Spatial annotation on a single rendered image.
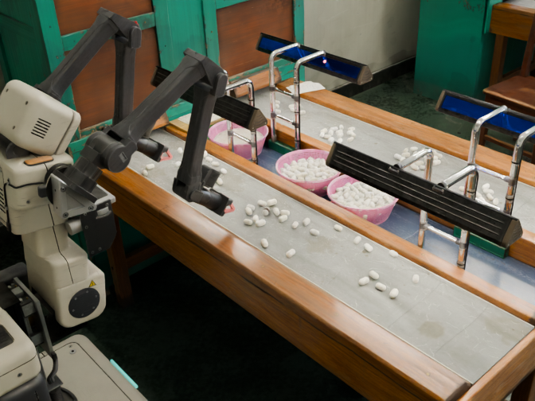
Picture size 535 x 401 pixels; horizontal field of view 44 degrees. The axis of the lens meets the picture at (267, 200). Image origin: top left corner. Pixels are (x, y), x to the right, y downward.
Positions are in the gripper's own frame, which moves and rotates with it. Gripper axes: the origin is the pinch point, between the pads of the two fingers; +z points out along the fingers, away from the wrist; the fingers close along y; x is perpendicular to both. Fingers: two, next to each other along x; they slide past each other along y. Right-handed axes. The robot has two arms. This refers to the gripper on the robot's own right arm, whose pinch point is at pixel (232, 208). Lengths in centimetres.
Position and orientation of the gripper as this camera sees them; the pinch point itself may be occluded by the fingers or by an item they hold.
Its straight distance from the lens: 229.1
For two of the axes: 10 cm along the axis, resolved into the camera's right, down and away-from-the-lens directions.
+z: 5.9, 2.8, 7.6
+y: -6.6, -3.7, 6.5
